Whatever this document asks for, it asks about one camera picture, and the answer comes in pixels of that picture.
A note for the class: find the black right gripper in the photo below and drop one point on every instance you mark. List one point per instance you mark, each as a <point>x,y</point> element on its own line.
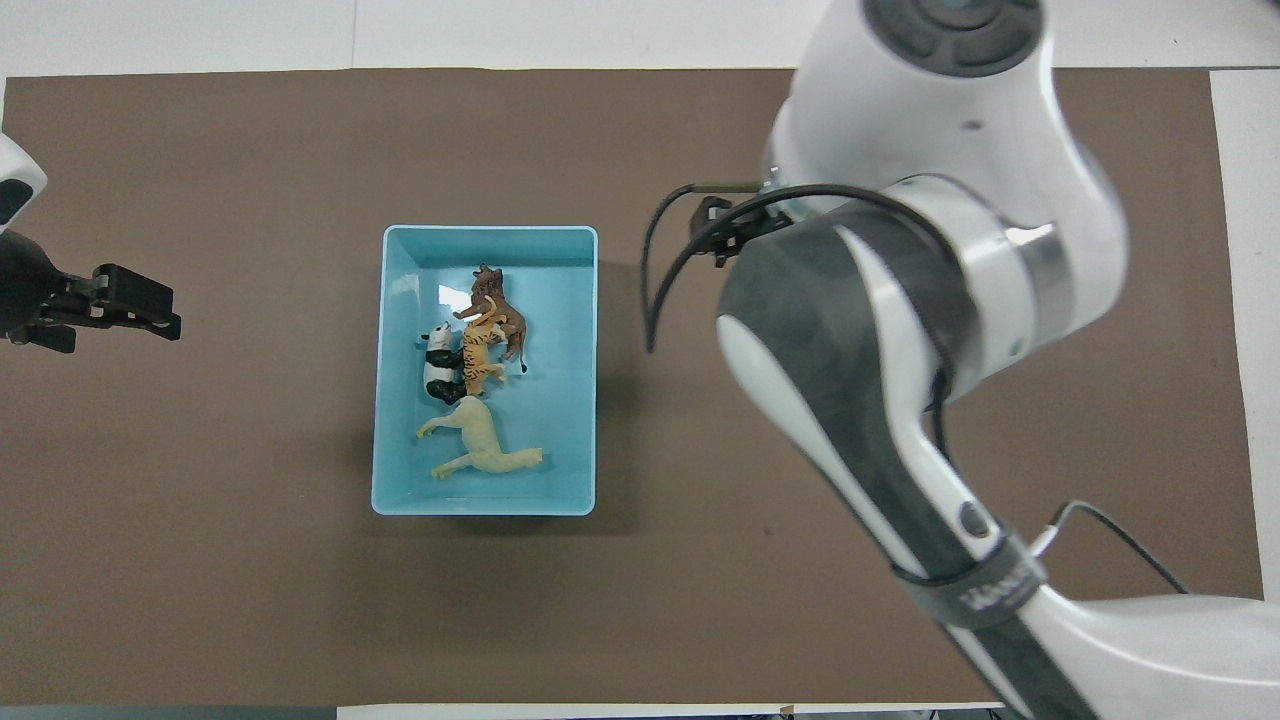
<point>735,225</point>

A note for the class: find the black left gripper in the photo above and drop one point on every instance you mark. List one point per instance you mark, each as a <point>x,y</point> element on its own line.
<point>35,295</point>

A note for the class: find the brown lion toy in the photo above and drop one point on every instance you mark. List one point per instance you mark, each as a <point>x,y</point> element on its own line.
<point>500,300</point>

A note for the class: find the orange tiger toy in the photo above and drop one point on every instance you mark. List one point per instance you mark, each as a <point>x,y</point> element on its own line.
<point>482,358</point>

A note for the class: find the black and white panda toy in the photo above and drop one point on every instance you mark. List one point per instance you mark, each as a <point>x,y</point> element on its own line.
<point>440,372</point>

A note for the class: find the cream horse toy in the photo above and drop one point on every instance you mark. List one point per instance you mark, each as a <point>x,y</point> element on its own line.
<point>485,440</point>

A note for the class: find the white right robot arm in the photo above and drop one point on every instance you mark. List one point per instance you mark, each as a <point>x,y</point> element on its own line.
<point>900,120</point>

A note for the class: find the light blue plastic storage box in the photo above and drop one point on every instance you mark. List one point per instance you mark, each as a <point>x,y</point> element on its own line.
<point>560,440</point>

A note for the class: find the brown table mat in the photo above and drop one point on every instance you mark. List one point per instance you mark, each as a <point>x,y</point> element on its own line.
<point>250,600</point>

